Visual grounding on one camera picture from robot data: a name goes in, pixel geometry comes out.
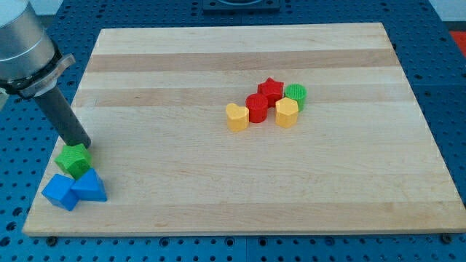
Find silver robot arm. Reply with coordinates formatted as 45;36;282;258
1;0;75;99

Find yellow hexagon block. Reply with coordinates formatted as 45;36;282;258
275;98;299;128

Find yellow heart block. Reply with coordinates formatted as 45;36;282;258
226;103;249;132

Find red cylinder block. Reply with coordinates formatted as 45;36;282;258
245;93;268;123

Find red star block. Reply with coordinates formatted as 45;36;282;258
257;77;285;108

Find green cylinder block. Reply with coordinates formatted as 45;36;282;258
284;84;307;111

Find wooden board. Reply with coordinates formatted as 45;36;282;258
23;23;465;237

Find blue triangle block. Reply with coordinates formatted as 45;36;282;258
71;168;107;202

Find green star block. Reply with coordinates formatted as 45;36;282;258
55;143;92;180

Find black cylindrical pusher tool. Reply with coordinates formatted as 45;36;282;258
33;86;91;148

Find blue cube block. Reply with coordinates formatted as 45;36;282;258
42;174;79;211

